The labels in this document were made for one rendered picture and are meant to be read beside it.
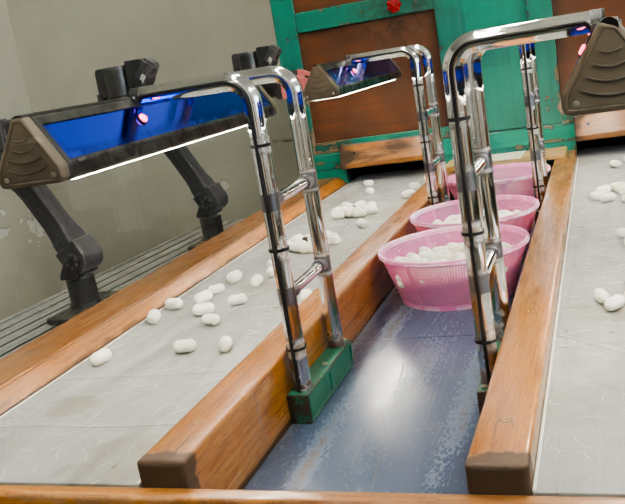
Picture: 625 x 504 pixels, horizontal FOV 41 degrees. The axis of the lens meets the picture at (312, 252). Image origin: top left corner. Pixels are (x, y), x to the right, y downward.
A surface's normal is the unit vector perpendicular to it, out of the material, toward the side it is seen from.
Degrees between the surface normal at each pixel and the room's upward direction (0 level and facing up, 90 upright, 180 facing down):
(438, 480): 0
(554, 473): 0
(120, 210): 90
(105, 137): 58
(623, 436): 0
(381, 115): 90
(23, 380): 45
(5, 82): 89
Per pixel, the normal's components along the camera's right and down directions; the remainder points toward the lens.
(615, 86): -0.32, 0.25
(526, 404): -0.15, -0.96
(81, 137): 0.71, -0.58
